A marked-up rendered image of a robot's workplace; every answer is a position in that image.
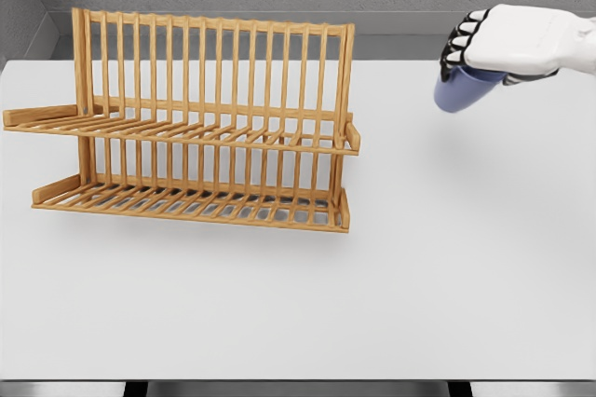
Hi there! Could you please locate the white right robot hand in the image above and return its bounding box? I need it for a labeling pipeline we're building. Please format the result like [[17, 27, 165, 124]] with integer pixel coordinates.
[[440, 4, 584, 87]]

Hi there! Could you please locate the blue cup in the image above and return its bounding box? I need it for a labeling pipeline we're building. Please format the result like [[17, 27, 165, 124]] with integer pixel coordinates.
[[433, 65, 508, 115]]

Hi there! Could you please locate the wooden two-tier dish rack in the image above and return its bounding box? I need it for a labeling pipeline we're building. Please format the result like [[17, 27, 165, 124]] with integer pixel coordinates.
[[2, 7, 362, 233]]

